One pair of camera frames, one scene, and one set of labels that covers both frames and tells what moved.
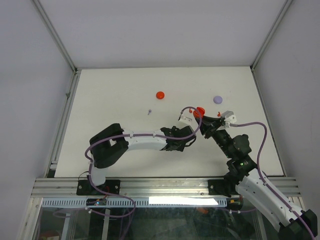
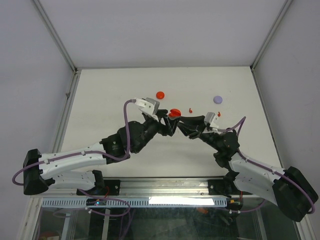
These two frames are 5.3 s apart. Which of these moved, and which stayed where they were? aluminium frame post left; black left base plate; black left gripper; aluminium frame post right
Moved: black left gripper
Stayed: aluminium frame post left; aluminium frame post right; black left base plate
